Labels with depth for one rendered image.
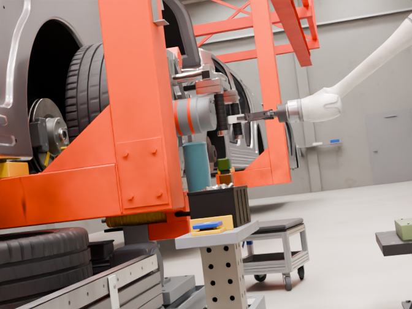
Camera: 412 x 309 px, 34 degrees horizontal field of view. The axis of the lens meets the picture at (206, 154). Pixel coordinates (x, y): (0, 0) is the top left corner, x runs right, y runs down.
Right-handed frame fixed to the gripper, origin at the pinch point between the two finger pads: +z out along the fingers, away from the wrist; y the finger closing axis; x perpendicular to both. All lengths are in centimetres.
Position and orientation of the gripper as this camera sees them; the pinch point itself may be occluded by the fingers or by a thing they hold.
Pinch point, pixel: (237, 119)
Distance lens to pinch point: 271.8
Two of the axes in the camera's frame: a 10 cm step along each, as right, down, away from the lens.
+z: -9.7, 1.3, 2.0
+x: -1.2, -9.9, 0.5
